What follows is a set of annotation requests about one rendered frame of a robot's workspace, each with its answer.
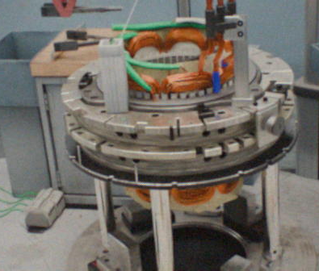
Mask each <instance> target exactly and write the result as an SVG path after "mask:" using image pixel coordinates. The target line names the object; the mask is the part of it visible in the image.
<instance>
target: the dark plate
mask: <svg viewBox="0 0 319 271"><path fill-rule="evenodd" d="M172 232H173V240H174V260H175V268H176V271H220V267H221V266H222V265H224V264H225V263H226V262H227V261H229V260H230V259H232V258H233V257H234V256H235V255H238V256H240V257H242V258H245V259H246V252H245V249H244V248H243V247H242V245H241V244H240V243H239V242H238V241H237V240H236V239H234V238H233V237H232V236H228V235H225V234H223V233H221V232H216V231H209V230H201V229H187V230H177V231H172ZM139 248H140V254H141V269H142V271H157V254H156V248H155V242H154V237H153V238H151V239H150V240H146V241H145V242H144V243H143V244H141V246H139Z"/></svg>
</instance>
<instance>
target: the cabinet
mask: <svg viewBox="0 0 319 271"><path fill-rule="evenodd" d="M35 79H36V88H37V95H38V99H39V103H40V113H41V120H42V124H43V128H44V138H45V142H46V143H45V145H46V148H47V152H48V163H49V170H50V173H51V178H52V187H53V191H54V190H55V191H61V192H62V193H63V194H64V197H63V198H64V201H65V207H64V208H63V209H79V210H92V211H97V210H98V206H97V197H96V193H95V183H94V178H93V177H91V176H90V175H87V174H85V173H84V172H82V171H80V169H78V168H77V167H75V166H74V165H73V164H72V162H71V161H69V159H68V157H67V156H66V155H65V148H64V138H65V125H64V116H63V114H64V113H65V112H66V111H65V110H66V109H65V107H64V104H63V102H62V99H61V88H62V86H63V85H64V84H68V77H35ZM111 190H112V195H113V205H114V210H116V209H117V208H120V207H122V206H125V205H127V204H129V203H131V202H136V201H135V200H134V199H133V198H132V197H131V196H129V195H127V194H126V193H125V190H124V187H123V186H118V185H113V182H112V183H111Z"/></svg>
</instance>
